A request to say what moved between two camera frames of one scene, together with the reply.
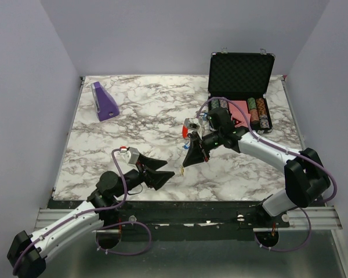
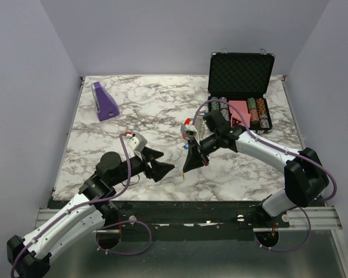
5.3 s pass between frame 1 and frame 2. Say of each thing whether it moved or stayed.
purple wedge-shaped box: stayed
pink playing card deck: stayed
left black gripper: moved
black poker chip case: stayed
